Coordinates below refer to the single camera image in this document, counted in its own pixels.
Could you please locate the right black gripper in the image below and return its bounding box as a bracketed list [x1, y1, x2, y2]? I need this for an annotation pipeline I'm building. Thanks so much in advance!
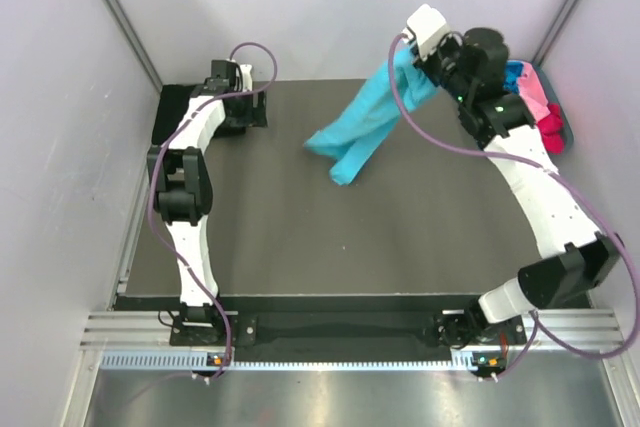
[409, 33, 470, 105]

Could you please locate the light blue t shirt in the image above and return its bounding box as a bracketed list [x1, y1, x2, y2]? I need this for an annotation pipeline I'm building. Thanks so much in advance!
[304, 47, 437, 186]

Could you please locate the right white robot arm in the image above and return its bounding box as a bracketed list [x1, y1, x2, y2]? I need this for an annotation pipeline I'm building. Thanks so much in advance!
[409, 27, 619, 343]

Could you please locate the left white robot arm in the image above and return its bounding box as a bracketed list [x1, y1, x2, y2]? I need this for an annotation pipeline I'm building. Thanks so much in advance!
[147, 60, 267, 346]

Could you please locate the folded black t shirt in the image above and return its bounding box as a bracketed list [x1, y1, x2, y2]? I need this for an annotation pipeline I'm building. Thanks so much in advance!
[151, 84, 196, 145]

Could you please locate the dark blue t shirt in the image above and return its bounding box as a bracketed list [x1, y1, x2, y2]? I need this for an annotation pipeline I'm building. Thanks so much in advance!
[503, 60, 525, 94]

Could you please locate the pink t shirt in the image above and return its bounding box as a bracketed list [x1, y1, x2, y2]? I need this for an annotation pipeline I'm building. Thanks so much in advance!
[515, 60, 550, 124]

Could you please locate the blue laundry basket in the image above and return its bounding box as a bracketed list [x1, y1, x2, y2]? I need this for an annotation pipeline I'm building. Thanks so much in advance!
[528, 62, 573, 156]

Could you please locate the magenta t shirt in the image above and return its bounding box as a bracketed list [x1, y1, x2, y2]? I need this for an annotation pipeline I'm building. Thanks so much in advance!
[537, 103, 565, 155]

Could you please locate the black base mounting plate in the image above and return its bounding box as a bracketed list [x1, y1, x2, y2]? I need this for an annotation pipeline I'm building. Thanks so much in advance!
[168, 310, 527, 362]

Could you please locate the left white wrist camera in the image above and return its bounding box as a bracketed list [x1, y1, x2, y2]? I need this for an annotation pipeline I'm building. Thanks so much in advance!
[233, 61, 253, 92]

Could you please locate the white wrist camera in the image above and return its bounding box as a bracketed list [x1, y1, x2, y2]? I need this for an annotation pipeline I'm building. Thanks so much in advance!
[403, 4, 451, 60]
[233, 61, 253, 92]

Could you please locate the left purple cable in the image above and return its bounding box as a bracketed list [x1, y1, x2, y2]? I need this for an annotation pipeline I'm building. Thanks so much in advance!
[147, 41, 279, 381]

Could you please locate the purple cable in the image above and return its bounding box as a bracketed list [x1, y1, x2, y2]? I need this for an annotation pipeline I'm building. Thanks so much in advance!
[388, 31, 640, 377]
[147, 41, 279, 381]

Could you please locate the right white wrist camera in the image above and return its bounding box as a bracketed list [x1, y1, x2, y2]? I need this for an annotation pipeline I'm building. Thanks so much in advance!
[403, 4, 451, 60]

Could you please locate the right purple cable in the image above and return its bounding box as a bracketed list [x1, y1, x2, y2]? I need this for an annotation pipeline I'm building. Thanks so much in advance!
[388, 31, 640, 377]

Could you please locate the right corner aluminium post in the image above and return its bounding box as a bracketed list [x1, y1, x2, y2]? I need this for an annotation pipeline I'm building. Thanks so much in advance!
[529, 0, 614, 67]

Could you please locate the corner aluminium post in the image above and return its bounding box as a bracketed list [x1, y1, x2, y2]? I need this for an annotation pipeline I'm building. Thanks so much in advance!
[102, 0, 163, 92]
[529, 0, 614, 67]

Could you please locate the left corner aluminium post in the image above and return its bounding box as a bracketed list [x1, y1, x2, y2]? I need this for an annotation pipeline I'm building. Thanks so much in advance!
[102, 0, 163, 92]

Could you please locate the slotted cable duct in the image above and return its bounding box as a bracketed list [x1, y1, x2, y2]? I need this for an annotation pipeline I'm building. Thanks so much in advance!
[100, 350, 504, 374]

